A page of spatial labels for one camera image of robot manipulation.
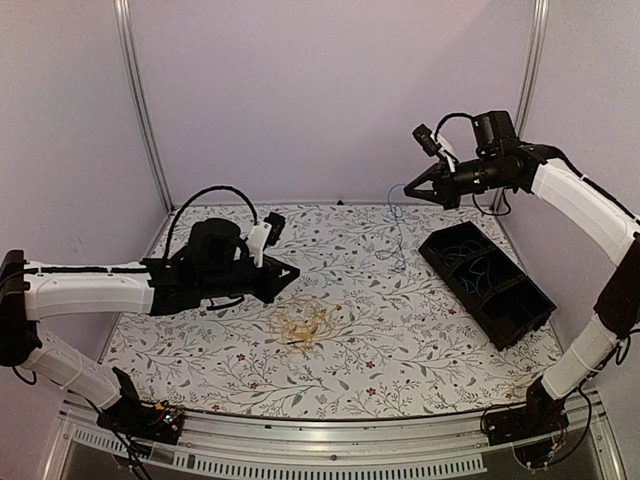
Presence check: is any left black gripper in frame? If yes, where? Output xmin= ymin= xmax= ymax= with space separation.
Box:
xmin=199 ymin=255 xmax=299 ymax=304

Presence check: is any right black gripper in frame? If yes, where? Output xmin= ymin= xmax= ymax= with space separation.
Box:
xmin=403 ymin=154 xmax=512 ymax=211

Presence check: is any blue cable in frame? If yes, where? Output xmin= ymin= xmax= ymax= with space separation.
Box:
xmin=374 ymin=183 xmax=409 ymax=274
xmin=459 ymin=259 xmax=501 ymax=301

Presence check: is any yellow cable bundle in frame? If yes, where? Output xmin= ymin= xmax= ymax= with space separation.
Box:
xmin=267 ymin=297 xmax=356 ymax=359

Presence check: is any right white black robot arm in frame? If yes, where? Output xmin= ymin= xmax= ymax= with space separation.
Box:
xmin=404 ymin=110 xmax=639 ymax=436

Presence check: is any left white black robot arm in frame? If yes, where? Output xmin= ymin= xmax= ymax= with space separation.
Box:
xmin=1 ymin=216 xmax=300 ymax=434

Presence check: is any black three-compartment tray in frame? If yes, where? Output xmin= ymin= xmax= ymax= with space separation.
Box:
xmin=418 ymin=222 xmax=556 ymax=351

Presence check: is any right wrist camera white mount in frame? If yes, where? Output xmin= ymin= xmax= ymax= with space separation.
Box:
xmin=412 ymin=124 xmax=459 ymax=173

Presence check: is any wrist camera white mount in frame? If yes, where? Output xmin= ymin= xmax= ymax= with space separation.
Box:
xmin=245 ymin=212 xmax=286 ymax=268
xmin=412 ymin=124 xmax=459 ymax=173

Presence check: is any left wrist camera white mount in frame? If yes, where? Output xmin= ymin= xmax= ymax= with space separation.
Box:
xmin=245 ymin=212 xmax=286 ymax=268

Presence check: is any right arm black sleeved cable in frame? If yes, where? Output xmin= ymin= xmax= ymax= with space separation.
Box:
xmin=432 ymin=112 xmax=476 ymax=141

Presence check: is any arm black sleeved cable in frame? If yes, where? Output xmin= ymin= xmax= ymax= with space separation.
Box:
xmin=162 ymin=186 xmax=259 ymax=261
xmin=432 ymin=112 xmax=476 ymax=141

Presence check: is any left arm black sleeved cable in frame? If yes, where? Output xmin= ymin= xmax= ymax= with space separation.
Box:
xmin=162 ymin=186 xmax=259 ymax=261

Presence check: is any right aluminium frame post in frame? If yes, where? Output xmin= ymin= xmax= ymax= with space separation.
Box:
xmin=490 ymin=0 xmax=550 ymax=216

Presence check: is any aluminium frame post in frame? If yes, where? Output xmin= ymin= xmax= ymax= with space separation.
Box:
xmin=490 ymin=0 xmax=550 ymax=216
xmin=113 ymin=0 xmax=174 ymax=213

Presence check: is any aluminium front rail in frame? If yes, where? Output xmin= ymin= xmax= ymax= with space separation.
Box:
xmin=43 ymin=389 xmax=632 ymax=479

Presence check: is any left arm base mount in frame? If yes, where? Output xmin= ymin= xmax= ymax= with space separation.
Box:
xmin=97 ymin=367 xmax=184 ymax=445

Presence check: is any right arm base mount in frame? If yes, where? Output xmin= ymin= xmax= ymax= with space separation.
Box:
xmin=480 ymin=396 xmax=569 ymax=470

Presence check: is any left aluminium frame post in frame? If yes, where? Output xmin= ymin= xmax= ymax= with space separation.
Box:
xmin=113 ymin=0 xmax=174 ymax=213

